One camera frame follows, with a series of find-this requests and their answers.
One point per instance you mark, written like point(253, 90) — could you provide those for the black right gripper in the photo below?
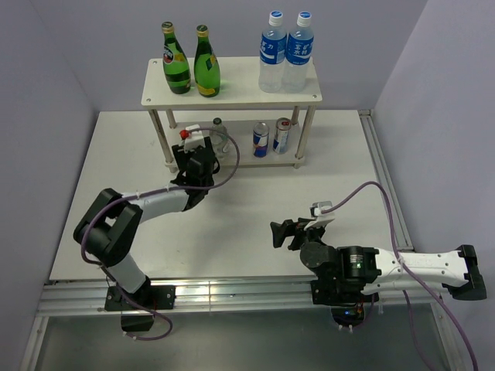
point(299, 226)

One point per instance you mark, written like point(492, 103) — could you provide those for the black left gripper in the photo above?
point(181, 157)

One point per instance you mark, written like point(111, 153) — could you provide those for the clear glass bottle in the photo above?
point(219, 138)

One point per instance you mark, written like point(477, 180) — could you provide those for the blue silver drink can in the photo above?
point(260, 139)

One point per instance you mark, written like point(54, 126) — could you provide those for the green glass bottle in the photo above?
point(174, 62)
point(206, 67)

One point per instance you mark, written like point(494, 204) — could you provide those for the green glass bottle front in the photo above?
point(174, 62)

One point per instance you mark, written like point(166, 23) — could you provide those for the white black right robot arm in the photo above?
point(354, 274)

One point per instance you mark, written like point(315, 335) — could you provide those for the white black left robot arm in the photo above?
point(107, 230)

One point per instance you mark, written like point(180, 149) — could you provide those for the white two-tier shelf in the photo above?
point(240, 104)

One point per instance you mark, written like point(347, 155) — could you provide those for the blue label water bottle left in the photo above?
point(272, 54)

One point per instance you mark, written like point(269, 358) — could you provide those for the blue label water bottle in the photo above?
point(272, 54)
point(298, 53)

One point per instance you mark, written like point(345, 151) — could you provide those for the blue label water bottle right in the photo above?
point(298, 53)

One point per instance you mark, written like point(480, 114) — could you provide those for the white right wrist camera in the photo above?
point(321, 215)

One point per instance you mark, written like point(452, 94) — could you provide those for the aluminium rail frame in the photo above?
point(124, 151)

